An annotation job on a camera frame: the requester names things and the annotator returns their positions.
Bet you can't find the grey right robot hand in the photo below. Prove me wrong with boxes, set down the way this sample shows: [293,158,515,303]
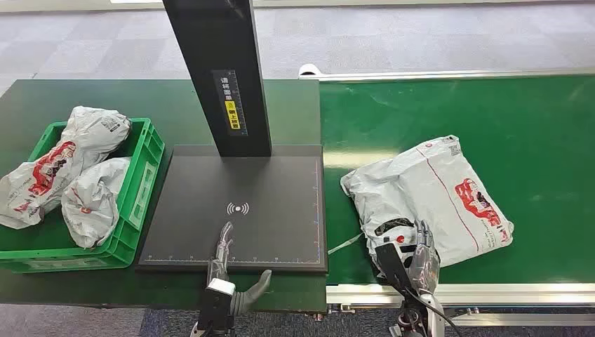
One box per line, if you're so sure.
[408,219,441,297]

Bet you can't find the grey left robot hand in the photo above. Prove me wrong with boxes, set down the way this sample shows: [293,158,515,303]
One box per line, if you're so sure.
[206,222,274,316]

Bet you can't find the white red-print mailer package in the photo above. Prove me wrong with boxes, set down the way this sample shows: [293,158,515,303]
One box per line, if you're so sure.
[327,135,515,280]
[0,105,133,230]

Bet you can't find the small white crumpled mailer package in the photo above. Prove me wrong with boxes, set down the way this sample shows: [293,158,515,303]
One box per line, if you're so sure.
[61,157,133,250]

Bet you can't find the green conveyor belt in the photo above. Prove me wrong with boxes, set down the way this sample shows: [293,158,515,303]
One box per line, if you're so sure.
[319,75,595,286]

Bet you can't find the white red-print crumpled mailer package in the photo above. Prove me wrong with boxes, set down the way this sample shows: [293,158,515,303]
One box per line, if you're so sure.
[0,105,133,230]

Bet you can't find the green plastic crate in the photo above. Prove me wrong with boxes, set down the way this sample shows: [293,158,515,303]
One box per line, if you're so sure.
[0,117,166,274]

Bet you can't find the dark green table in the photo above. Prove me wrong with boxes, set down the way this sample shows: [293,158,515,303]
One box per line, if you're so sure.
[0,79,328,313]

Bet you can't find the black yellow column label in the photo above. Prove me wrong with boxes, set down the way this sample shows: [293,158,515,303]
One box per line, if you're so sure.
[212,70,248,137]

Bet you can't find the black scanner column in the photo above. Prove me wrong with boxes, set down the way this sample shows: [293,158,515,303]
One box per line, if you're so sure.
[161,0,273,158]

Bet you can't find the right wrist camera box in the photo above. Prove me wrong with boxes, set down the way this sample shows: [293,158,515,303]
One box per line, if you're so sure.
[374,242,414,298]

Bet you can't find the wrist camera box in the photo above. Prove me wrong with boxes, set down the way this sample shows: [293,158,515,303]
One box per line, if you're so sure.
[374,242,414,298]
[197,278,237,337]

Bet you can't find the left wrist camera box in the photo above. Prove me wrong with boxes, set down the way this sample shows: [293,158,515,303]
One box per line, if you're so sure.
[197,278,237,337]

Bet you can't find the black scanner base plate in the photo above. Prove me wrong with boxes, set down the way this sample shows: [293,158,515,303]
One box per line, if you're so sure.
[135,144,328,274]

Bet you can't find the aluminium conveyor side frame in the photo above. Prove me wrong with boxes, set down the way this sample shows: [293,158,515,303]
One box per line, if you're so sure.
[326,282,595,327]

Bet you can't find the aluminium conveyor edge rail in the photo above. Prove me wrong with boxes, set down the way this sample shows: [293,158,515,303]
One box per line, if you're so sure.
[298,68,595,83]

